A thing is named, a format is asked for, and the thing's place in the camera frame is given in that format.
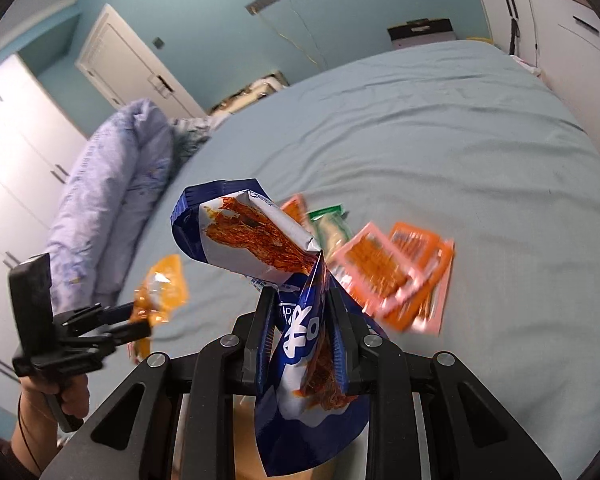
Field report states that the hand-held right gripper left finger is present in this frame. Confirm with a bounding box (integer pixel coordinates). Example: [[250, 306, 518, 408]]
[[42, 287, 278, 480]]

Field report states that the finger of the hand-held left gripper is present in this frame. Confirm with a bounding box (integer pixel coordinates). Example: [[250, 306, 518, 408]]
[[107, 320, 154, 347], [100, 301, 137, 324]]

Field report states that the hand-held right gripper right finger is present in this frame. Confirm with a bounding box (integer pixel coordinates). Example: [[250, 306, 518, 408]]
[[327, 287, 563, 480]]

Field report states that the orange snack packet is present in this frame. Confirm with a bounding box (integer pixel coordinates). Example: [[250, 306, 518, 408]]
[[129, 254, 189, 361]]

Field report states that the blue and white snack bag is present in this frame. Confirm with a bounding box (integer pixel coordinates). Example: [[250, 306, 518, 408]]
[[171, 178, 383, 478]]

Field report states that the person's left forearm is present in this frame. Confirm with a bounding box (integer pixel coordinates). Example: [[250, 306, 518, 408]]
[[10, 377, 70, 478]]

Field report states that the person's left hand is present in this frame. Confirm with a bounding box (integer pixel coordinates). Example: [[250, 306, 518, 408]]
[[55, 372, 92, 421]]

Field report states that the green snack packet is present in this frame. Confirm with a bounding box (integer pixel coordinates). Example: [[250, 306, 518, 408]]
[[307, 203, 353, 257]]

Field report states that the pale blue printed duvet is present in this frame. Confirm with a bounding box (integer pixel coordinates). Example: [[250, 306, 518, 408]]
[[45, 99, 177, 311]]

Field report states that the white wardrobe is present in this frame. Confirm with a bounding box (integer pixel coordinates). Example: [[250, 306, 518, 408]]
[[0, 54, 89, 401]]

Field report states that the grey patterned pillow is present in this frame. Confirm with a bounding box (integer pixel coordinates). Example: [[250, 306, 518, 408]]
[[169, 116, 231, 162]]

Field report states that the light blue bed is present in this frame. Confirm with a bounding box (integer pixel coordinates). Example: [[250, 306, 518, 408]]
[[92, 40, 600, 480]]

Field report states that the clutter beside bed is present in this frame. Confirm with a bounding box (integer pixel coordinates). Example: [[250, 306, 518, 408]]
[[209, 70, 289, 115]]

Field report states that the white door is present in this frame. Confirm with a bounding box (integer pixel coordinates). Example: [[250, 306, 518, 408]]
[[75, 3, 207, 120]]

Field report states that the black and white box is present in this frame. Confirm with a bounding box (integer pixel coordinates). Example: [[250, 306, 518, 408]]
[[386, 18, 455, 51]]

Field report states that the yellow hanging cable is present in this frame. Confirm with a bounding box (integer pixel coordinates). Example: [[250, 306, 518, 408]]
[[260, 2, 328, 70]]

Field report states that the black strap on cabinet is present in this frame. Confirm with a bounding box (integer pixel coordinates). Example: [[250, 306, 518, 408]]
[[504, 0, 525, 57]]

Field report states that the white cabinet with black handles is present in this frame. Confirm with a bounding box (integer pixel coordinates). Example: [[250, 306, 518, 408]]
[[471, 0, 600, 173]]

